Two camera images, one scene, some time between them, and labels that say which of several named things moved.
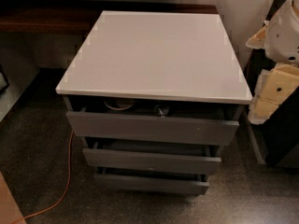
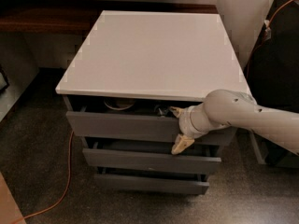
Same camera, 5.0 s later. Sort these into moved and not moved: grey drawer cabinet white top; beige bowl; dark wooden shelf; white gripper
Moved: white gripper
Not moved: dark wooden shelf; grey drawer cabinet white top; beige bowl
